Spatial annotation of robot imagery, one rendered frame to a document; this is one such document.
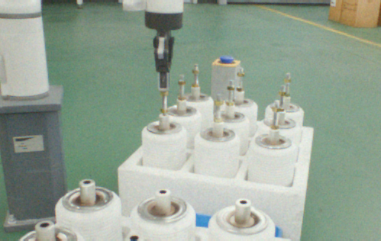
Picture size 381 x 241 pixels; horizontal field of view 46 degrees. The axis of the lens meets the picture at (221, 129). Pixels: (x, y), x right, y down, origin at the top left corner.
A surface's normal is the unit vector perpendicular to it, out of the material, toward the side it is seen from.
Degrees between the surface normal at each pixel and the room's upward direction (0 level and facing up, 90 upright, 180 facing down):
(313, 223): 0
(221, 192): 90
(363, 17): 90
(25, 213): 90
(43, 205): 90
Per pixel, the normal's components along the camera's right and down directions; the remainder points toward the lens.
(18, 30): 0.37, 0.35
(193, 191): -0.23, 0.34
